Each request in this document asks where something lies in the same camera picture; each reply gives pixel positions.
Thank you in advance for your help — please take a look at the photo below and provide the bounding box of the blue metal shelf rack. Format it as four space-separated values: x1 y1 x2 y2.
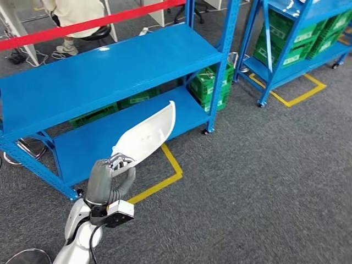
0 0 241 202

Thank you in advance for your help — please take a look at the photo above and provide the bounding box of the blue shelf rack with crates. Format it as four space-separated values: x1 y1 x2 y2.
233 0 352 108

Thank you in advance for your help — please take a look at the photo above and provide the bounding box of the person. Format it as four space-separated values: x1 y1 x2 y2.
41 0 106 56

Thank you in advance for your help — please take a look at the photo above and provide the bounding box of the black power adapter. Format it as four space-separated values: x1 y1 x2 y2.
5 47 26 65

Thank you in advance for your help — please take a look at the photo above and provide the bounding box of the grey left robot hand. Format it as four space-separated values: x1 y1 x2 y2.
85 153 137 206

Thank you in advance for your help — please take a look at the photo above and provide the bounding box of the black office chair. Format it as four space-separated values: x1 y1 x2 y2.
166 0 210 24

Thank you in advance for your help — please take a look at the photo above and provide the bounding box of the red barrier belt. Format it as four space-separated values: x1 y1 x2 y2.
0 0 187 52

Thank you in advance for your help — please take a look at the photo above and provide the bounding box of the white desk side panel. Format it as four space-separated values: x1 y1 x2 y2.
103 0 119 42
143 0 165 28
0 3 39 67

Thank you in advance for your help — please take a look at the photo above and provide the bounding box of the black stool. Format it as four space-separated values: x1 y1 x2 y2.
80 23 112 41

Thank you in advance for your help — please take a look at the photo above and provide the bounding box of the white curved plastic part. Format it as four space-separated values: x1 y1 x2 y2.
111 100 177 178

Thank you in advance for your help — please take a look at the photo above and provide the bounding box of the white cable tangle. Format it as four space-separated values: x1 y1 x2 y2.
26 49 66 68

